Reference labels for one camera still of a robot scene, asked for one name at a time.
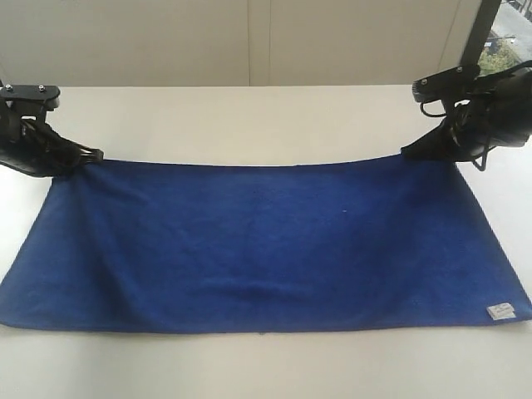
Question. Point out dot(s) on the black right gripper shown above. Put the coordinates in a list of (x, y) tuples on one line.
[(500, 117)]

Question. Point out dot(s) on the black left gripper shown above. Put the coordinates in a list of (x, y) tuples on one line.
[(30, 146)]

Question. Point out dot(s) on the blue towel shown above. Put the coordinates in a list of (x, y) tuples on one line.
[(134, 247)]

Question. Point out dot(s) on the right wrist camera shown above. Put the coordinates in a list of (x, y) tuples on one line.
[(445, 84)]

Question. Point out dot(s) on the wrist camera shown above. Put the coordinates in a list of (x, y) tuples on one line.
[(445, 84), (29, 100)]

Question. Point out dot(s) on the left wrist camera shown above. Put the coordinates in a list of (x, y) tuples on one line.
[(29, 100)]

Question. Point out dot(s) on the black window frame post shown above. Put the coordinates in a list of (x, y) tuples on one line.
[(479, 32)]

